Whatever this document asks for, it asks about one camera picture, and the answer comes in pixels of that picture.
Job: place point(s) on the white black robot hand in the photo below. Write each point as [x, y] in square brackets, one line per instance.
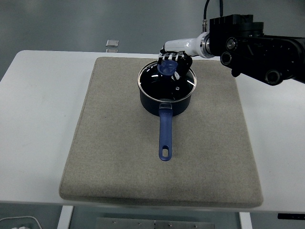
[183, 45]

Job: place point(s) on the glass lid with blue knob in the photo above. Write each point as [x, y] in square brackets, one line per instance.
[152, 83]

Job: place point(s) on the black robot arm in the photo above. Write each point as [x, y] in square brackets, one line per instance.
[259, 52]

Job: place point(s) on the small metal floor plate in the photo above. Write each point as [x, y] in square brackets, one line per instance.
[112, 50]
[112, 43]

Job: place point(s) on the beige fabric mat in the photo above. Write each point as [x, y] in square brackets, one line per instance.
[119, 155]

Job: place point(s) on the grey metal plate with screws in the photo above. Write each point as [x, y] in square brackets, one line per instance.
[155, 224]

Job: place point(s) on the white table leg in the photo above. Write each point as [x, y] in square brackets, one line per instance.
[64, 218]
[246, 220]

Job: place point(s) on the black flat bar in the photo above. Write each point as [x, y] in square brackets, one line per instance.
[291, 216]

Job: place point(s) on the white plastic container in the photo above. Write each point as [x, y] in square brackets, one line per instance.
[21, 223]

